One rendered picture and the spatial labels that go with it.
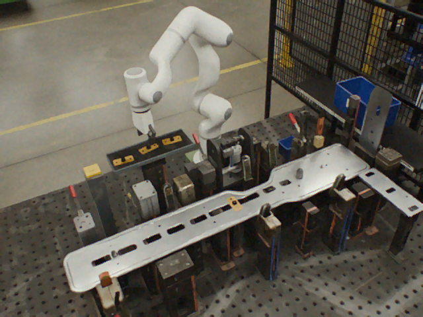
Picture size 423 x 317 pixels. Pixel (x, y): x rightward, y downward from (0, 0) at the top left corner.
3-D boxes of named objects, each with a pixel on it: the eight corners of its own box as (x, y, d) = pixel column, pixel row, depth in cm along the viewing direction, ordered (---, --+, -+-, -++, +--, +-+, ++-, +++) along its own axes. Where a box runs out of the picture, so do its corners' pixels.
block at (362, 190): (351, 242, 191) (363, 201, 173) (335, 226, 199) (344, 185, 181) (367, 234, 194) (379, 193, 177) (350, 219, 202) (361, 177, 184)
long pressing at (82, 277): (74, 303, 141) (73, 300, 140) (61, 256, 156) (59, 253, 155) (373, 169, 187) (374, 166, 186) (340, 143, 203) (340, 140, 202)
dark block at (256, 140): (250, 208, 211) (252, 144, 184) (243, 199, 215) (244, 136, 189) (258, 204, 212) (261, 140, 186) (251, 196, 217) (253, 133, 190)
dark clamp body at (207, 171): (205, 236, 198) (201, 179, 173) (193, 218, 207) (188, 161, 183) (225, 228, 201) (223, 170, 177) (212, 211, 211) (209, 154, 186)
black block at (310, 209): (304, 263, 184) (311, 219, 165) (290, 246, 191) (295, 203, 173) (318, 255, 187) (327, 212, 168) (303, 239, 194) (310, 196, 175)
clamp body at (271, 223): (265, 285, 176) (269, 233, 154) (250, 264, 184) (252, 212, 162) (283, 276, 179) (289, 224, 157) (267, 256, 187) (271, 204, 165)
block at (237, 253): (235, 257, 187) (234, 215, 169) (221, 238, 196) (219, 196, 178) (245, 253, 189) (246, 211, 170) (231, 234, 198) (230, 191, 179)
